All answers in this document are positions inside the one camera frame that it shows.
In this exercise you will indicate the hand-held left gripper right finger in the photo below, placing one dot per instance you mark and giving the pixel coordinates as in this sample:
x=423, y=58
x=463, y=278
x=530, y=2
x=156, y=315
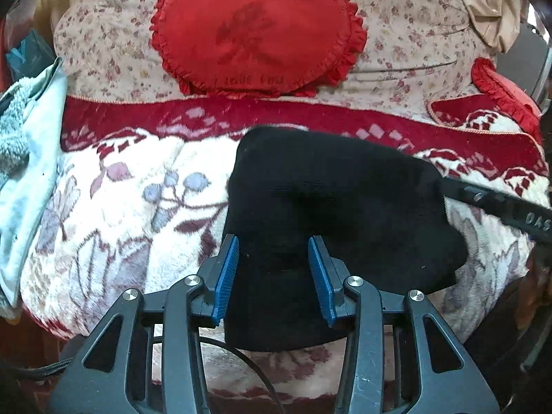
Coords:
x=321, y=284

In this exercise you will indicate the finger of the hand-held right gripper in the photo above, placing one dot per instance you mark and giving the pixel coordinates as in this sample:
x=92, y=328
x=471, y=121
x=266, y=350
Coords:
x=474, y=194

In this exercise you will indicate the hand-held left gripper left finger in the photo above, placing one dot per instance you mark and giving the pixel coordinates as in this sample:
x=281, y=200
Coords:
x=224, y=284

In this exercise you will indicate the black pants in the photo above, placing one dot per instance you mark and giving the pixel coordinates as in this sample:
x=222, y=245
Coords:
x=345, y=189

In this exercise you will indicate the small red ruffled pillow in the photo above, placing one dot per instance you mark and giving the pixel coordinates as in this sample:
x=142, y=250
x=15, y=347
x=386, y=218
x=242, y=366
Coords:
x=509, y=90

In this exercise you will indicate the red and white fleece blanket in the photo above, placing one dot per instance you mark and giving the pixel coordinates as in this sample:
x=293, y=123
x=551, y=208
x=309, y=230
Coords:
x=129, y=181

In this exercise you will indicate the beige cloth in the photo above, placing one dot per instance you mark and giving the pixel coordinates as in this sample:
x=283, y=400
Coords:
x=491, y=13

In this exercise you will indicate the light blue towel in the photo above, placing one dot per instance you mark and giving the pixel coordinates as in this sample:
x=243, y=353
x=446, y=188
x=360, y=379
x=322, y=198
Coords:
x=39, y=138

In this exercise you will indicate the floral beige pillow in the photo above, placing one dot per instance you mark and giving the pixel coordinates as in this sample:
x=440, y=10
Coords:
x=120, y=51

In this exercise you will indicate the large red heart-shaped pillow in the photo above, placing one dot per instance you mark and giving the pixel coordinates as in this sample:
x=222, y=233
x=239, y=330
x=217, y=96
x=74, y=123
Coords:
x=258, y=30

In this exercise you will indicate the teal bag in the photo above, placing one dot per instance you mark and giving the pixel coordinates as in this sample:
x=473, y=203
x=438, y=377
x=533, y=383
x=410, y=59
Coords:
x=30, y=54

